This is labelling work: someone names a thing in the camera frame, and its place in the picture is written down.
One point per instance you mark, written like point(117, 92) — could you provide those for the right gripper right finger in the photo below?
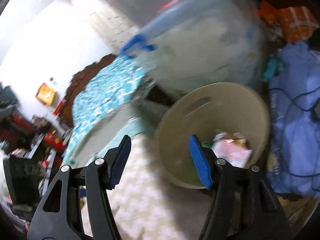
point(244, 205)

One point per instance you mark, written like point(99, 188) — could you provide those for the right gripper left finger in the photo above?
point(58, 215)

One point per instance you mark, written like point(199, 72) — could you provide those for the beige trash bin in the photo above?
point(225, 106)

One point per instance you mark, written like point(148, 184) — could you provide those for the blue clothing pile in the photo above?
point(293, 161)

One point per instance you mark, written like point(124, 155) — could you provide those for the teal patterned quilt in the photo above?
point(111, 87)

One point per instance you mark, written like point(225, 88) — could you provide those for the orange box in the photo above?
point(290, 24)

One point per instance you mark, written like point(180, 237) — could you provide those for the clear bin blue handle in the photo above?
point(195, 43)

